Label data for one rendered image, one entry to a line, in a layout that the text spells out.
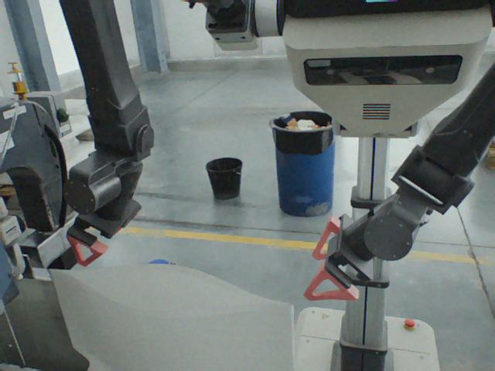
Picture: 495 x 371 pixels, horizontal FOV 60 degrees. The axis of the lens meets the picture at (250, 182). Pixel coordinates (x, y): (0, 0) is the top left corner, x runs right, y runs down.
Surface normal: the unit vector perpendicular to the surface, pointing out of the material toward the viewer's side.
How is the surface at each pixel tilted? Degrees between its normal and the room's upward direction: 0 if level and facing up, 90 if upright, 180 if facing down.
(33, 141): 90
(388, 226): 80
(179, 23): 90
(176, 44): 90
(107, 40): 103
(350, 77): 130
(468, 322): 0
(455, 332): 0
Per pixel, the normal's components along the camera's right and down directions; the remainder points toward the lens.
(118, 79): 0.89, 0.26
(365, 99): -0.15, 0.90
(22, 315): -0.26, 0.41
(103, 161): 0.11, -0.85
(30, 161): 0.96, 0.05
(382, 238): -0.47, 0.24
